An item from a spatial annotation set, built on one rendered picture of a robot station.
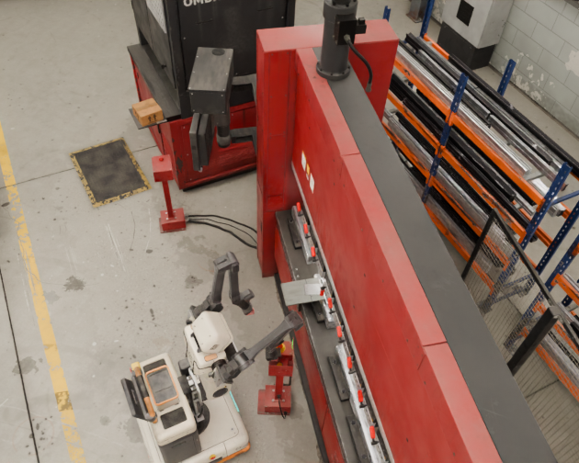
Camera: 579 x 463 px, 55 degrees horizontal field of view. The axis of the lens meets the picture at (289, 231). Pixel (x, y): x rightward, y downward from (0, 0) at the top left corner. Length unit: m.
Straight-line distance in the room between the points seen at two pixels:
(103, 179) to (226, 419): 2.98
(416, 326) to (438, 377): 0.21
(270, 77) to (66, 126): 3.71
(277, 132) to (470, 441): 2.46
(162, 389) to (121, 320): 1.49
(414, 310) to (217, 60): 2.42
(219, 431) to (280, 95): 2.30
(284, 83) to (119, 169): 2.94
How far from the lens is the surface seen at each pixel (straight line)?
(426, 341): 2.18
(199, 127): 4.05
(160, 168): 4.91
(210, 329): 3.19
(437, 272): 2.38
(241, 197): 5.71
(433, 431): 2.33
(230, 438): 4.10
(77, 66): 7.77
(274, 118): 3.75
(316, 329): 3.78
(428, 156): 5.27
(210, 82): 3.82
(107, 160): 6.27
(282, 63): 3.52
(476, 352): 2.22
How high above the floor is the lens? 4.13
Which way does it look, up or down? 50 degrees down
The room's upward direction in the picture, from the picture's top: 4 degrees clockwise
